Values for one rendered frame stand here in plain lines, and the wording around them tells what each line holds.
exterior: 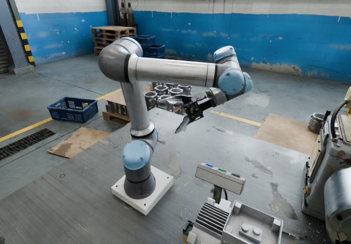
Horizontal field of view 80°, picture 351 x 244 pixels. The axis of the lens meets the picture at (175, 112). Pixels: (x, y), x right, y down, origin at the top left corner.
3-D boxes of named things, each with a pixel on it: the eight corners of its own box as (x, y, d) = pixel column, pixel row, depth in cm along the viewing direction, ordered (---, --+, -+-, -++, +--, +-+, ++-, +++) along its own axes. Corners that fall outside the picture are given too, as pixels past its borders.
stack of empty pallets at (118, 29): (139, 55, 707) (137, 27, 665) (120, 60, 644) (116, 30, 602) (114, 51, 768) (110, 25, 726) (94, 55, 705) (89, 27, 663)
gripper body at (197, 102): (182, 106, 76) (211, 92, 75) (179, 100, 84) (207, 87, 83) (190, 124, 79) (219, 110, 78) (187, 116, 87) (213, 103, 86)
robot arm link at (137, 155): (120, 180, 89) (115, 157, 82) (130, 158, 101) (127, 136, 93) (148, 183, 88) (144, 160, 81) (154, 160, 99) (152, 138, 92)
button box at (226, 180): (243, 192, 76) (246, 177, 76) (240, 195, 69) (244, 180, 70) (200, 174, 83) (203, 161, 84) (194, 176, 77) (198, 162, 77)
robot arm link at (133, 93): (130, 160, 100) (95, 45, 71) (139, 140, 112) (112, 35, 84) (155, 161, 97) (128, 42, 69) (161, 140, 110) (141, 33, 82)
